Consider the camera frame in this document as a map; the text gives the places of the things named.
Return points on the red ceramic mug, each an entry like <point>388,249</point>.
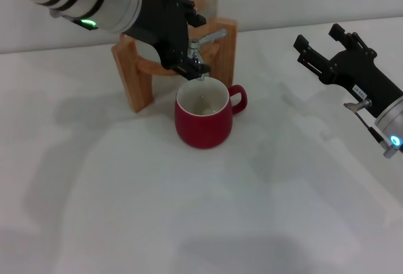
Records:
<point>201,129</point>

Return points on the chrome faucet tap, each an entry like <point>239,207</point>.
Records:
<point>214,35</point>

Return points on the wooden dispenser stand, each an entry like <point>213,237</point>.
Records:
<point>138,88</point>

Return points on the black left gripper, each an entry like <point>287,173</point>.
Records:
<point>163,28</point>

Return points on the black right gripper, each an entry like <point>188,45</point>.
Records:
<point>365,75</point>

